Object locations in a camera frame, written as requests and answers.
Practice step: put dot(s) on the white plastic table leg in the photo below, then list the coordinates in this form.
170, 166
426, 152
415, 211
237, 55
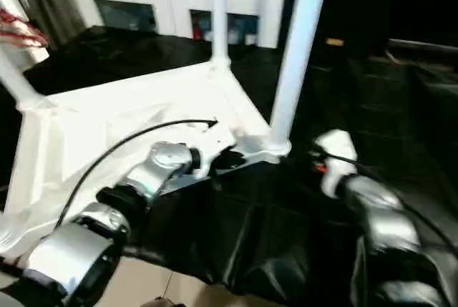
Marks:
297, 63
7, 235
18, 81
220, 17

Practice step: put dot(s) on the white plastic table top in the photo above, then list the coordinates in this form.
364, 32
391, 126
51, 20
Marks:
71, 124

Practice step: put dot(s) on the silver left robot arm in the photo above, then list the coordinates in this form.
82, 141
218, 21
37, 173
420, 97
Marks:
164, 160

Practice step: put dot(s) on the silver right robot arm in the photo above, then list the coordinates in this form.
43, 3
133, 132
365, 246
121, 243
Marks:
386, 221

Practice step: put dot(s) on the black mat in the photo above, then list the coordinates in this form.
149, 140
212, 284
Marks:
375, 106

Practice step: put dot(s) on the small tan label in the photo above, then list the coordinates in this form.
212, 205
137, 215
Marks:
334, 42

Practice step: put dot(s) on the long dark bar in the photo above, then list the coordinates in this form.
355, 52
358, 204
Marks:
422, 46

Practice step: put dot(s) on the grey curtain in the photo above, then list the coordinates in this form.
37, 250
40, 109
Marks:
53, 3

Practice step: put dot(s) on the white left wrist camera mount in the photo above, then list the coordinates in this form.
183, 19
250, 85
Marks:
218, 139

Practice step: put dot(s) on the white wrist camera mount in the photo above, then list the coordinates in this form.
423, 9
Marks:
218, 139
340, 142

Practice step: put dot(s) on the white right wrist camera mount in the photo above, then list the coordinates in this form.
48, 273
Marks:
340, 142

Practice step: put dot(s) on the black folding stand frame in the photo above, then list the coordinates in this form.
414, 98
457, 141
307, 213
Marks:
9, 267

